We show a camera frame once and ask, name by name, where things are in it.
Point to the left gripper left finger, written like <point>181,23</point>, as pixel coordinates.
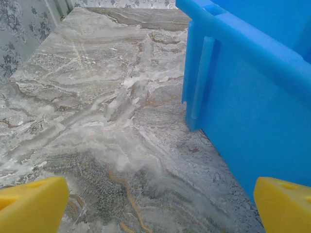
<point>31,206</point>

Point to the aluminium frame post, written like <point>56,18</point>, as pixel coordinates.
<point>62,11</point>

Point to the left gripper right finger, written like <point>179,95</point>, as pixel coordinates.
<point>286,208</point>

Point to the blue plastic bin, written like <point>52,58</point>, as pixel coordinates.
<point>247,102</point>

